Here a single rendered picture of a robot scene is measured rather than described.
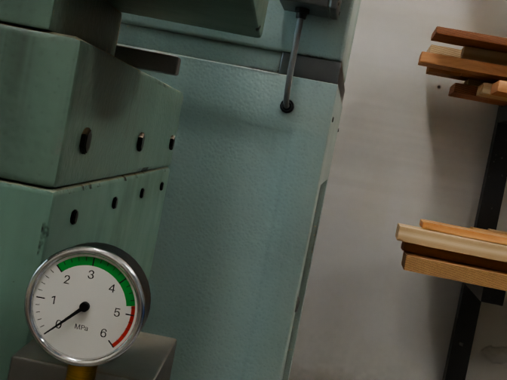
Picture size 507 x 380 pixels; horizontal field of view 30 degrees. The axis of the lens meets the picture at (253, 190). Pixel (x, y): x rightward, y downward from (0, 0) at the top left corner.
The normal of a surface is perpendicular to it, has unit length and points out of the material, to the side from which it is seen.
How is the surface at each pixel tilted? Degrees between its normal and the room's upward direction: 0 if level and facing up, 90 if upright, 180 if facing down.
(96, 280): 90
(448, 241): 89
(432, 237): 89
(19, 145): 90
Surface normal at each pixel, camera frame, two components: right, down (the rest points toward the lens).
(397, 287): -0.11, 0.04
